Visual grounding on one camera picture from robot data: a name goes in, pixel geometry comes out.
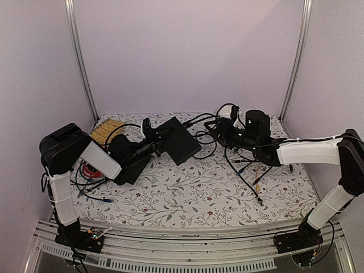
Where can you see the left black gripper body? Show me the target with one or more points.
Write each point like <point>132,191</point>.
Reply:
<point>150,147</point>

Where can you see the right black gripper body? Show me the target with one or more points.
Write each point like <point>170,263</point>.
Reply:
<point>232,139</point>

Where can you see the black TP-Link network switch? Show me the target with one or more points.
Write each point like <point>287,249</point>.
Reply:
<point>177,141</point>

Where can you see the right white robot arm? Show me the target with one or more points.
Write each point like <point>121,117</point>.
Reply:
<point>339,156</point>

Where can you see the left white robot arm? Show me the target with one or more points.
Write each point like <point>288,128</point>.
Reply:
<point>60,151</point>

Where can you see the white bowl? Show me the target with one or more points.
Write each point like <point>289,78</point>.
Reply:
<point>225,112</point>

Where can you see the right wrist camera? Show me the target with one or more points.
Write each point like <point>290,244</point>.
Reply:
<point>235,115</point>

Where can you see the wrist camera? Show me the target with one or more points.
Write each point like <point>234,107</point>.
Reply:
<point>146,129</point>
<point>235,115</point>

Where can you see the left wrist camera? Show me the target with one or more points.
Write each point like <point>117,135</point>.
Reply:
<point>146,129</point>

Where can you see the aluminium front rail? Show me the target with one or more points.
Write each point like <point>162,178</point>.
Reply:
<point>217,249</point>

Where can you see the right aluminium frame post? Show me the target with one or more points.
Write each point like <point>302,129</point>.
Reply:
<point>302,38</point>

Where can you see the aluminium frame post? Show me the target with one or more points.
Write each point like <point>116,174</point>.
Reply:
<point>75,38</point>
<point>302,38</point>

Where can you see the left aluminium frame post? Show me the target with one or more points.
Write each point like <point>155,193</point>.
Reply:
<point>75,38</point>

